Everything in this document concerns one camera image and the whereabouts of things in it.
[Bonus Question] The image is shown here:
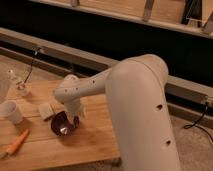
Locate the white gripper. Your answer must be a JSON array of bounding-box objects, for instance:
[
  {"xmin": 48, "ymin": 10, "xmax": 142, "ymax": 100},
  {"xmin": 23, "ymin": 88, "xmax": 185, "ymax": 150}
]
[{"xmin": 64, "ymin": 99, "xmax": 85, "ymax": 117}]

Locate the dark purple ceramic bowl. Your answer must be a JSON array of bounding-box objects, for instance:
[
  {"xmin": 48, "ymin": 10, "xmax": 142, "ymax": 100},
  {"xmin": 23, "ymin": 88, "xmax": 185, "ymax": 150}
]
[{"xmin": 51, "ymin": 111, "xmax": 80, "ymax": 136}]

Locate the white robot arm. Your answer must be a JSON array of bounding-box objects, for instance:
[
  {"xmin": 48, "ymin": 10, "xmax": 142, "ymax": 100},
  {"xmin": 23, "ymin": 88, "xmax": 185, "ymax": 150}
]
[{"xmin": 54, "ymin": 54, "xmax": 182, "ymax": 171}]

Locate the beige sponge block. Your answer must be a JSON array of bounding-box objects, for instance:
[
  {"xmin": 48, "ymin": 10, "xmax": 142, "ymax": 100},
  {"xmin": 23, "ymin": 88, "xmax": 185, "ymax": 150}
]
[{"xmin": 38, "ymin": 102, "xmax": 54, "ymax": 120}]

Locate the wooden table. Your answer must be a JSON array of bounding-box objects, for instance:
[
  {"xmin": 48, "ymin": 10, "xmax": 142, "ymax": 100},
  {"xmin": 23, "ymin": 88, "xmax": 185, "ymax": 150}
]
[{"xmin": 0, "ymin": 78, "xmax": 121, "ymax": 171}]

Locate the orange carrot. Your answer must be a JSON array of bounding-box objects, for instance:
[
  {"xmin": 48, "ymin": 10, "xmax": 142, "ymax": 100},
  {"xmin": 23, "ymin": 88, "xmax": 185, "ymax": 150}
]
[{"xmin": 0, "ymin": 129, "xmax": 30, "ymax": 159}]

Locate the white paper cup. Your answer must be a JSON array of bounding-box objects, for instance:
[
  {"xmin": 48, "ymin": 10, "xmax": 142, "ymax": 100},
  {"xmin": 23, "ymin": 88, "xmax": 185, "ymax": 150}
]
[{"xmin": 0, "ymin": 100, "xmax": 23, "ymax": 124}]

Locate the black cable left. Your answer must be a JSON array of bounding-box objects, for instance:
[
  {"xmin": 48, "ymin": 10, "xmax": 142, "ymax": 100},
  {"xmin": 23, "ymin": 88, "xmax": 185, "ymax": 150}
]
[{"xmin": 23, "ymin": 47, "xmax": 44, "ymax": 84}]

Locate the black cable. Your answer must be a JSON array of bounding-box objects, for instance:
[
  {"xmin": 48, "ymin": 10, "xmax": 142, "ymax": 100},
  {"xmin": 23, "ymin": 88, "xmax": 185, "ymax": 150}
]
[
  {"xmin": 183, "ymin": 101, "xmax": 213, "ymax": 141},
  {"xmin": 23, "ymin": 47, "xmax": 44, "ymax": 84}
]

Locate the black cable right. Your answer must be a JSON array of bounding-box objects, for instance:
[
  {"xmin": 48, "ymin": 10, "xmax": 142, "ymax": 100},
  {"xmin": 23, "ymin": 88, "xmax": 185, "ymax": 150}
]
[{"xmin": 183, "ymin": 101, "xmax": 213, "ymax": 141}]

